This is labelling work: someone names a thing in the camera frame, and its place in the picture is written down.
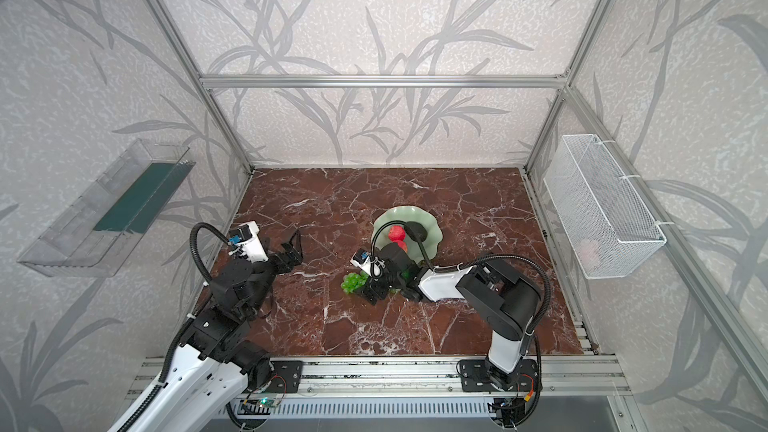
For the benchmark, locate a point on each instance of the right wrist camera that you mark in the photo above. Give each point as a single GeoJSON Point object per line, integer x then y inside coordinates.
{"type": "Point", "coordinates": [361, 260]}

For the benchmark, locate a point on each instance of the clear plastic wall tray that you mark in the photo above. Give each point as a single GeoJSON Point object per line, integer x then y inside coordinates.
{"type": "Point", "coordinates": [95, 235]}

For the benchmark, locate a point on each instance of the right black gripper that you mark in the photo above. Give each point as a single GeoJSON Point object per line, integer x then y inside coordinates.
{"type": "Point", "coordinates": [382, 279]}

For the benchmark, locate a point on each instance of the aluminium front rail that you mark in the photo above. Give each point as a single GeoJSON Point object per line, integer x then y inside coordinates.
{"type": "Point", "coordinates": [441, 376]}

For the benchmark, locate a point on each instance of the dark fake avocado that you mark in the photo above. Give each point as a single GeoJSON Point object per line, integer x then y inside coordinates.
{"type": "Point", "coordinates": [416, 231]}

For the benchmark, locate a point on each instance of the white wire mesh basket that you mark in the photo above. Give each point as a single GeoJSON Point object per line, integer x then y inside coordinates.
{"type": "Point", "coordinates": [595, 199]}

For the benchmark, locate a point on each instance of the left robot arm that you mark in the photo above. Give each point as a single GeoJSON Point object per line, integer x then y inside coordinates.
{"type": "Point", "coordinates": [210, 361]}

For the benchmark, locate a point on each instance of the light green scalloped fruit bowl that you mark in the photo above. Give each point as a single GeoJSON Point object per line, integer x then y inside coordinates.
{"type": "Point", "coordinates": [419, 221]}

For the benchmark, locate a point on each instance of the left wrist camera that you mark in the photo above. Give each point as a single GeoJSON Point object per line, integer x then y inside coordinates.
{"type": "Point", "coordinates": [244, 243]}

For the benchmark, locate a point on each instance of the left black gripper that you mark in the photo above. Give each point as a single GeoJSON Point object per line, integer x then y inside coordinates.
{"type": "Point", "coordinates": [279, 257]}

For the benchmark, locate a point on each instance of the green fake grape bunch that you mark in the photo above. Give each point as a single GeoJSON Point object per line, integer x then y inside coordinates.
{"type": "Point", "coordinates": [354, 282]}

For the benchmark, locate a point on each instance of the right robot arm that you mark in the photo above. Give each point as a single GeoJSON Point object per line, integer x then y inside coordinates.
{"type": "Point", "coordinates": [511, 293]}

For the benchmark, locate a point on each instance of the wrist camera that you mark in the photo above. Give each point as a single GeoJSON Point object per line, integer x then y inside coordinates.
{"type": "Point", "coordinates": [244, 243]}
{"type": "Point", "coordinates": [361, 260]}

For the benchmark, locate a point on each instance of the red fake apple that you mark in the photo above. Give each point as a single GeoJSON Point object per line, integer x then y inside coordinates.
{"type": "Point", "coordinates": [397, 234]}

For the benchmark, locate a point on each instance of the pink object in basket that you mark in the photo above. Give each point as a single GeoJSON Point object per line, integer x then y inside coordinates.
{"type": "Point", "coordinates": [588, 253]}

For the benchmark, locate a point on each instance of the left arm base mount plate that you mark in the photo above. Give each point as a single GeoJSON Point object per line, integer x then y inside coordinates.
{"type": "Point", "coordinates": [285, 377]}

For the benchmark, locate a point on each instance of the green lit circuit board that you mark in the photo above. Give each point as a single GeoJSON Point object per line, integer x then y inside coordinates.
{"type": "Point", "coordinates": [260, 406]}

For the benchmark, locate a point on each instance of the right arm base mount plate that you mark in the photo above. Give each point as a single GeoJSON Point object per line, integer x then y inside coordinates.
{"type": "Point", "coordinates": [479, 375]}

